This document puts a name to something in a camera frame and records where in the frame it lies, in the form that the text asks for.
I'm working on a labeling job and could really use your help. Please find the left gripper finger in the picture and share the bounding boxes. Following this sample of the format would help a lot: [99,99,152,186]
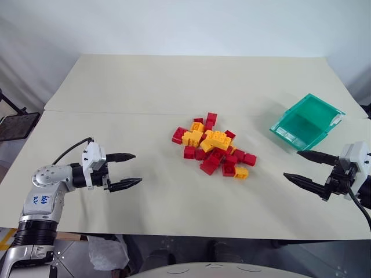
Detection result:
[106,152,137,164]
[110,177,143,194]

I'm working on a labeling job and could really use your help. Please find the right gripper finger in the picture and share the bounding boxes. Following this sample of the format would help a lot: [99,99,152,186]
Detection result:
[283,172,329,199]
[296,149,340,166]

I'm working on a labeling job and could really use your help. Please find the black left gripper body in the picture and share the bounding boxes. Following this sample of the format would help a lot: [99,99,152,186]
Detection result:
[92,162,113,194]

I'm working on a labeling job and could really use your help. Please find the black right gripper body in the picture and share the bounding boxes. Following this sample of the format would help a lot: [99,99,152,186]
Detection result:
[321,158,356,201]

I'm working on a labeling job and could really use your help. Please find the green plastic bin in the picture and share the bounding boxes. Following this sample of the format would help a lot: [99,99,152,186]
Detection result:
[268,93,347,152]

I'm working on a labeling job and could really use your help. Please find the wooden strip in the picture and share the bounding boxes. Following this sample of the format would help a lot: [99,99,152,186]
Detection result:
[54,232,88,241]

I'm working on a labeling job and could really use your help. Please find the crumpled clear plastic bag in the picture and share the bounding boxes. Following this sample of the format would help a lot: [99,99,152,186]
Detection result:
[87,235,130,272]

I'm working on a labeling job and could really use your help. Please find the black mesh stand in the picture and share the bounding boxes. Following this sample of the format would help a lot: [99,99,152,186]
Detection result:
[0,88,41,143]

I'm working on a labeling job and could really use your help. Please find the white rounded robot torso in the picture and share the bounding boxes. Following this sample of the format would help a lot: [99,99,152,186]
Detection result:
[127,261,330,278]

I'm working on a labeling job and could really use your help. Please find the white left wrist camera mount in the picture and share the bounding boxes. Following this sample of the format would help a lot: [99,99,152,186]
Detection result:
[81,141,108,191]

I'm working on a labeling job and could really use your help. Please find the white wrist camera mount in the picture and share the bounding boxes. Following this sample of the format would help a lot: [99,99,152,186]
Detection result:
[81,141,108,191]
[338,141,371,202]

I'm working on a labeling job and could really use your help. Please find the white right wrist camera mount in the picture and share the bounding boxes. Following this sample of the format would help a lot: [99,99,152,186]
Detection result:
[338,141,371,202]

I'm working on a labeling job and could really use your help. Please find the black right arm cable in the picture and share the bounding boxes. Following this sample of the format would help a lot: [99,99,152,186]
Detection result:
[345,179,371,233]

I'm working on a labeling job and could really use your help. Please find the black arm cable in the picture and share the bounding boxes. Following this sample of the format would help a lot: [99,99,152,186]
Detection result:
[53,137,95,166]
[345,179,371,233]

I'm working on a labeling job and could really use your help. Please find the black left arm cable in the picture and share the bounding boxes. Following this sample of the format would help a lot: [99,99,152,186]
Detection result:
[53,137,95,166]

